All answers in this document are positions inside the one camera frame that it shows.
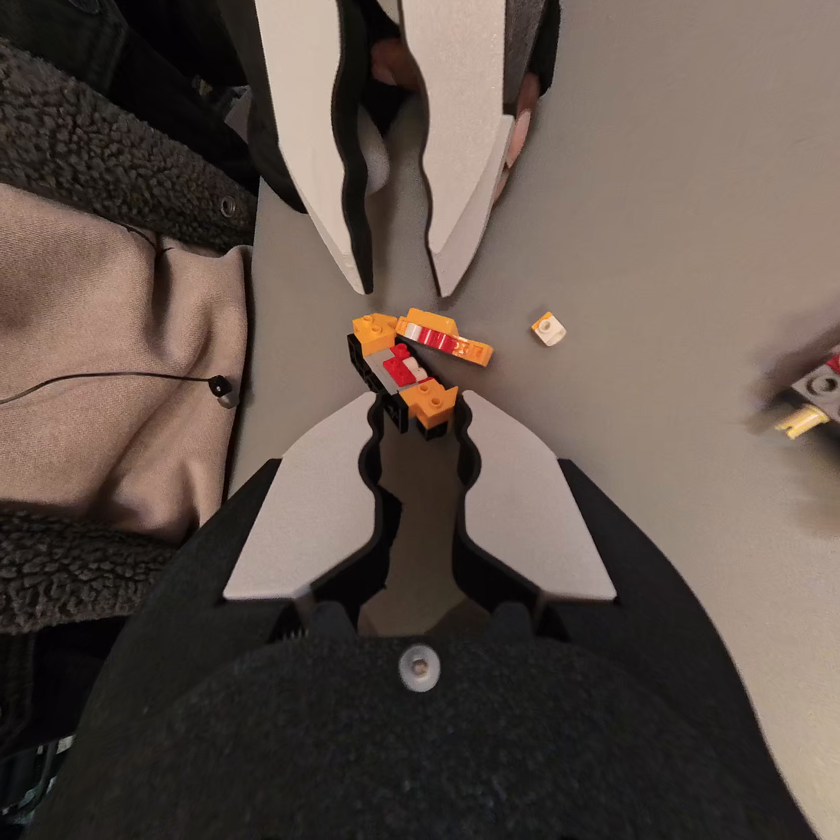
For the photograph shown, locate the orange arch lego piece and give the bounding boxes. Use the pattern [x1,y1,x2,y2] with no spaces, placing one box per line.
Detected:
[394,306,497,370]

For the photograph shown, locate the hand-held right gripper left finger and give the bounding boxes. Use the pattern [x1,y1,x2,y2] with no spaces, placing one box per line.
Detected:
[224,392,385,605]

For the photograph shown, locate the orange red grey lego assembly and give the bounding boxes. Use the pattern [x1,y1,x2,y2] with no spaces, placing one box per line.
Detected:
[347,313,462,443]

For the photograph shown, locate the small orange white lego piece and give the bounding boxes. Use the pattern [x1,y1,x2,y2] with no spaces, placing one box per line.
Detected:
[531,310,569,349]

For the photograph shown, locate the dark fleece jacket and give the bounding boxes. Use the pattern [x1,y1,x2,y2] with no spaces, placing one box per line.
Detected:
[0,0,261,637]

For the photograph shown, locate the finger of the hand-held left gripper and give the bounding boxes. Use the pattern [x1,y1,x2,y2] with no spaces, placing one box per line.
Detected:
[398,0,517,300]
[254,0,382,298]

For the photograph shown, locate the beige garment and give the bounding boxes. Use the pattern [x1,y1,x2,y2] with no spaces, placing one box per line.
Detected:
[0,182,253,546]

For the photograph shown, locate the person's left hand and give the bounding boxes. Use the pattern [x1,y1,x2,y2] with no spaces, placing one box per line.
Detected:
[497,77,542,204]

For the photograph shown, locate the black wired earbud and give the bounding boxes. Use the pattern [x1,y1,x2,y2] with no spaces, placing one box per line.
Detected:
[0,371,244,410]

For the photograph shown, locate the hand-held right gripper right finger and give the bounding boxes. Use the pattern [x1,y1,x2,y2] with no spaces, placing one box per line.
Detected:
[453,390,618,605]

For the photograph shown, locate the yellow lego car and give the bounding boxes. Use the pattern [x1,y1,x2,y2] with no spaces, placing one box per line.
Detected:
[772,342,840,442]

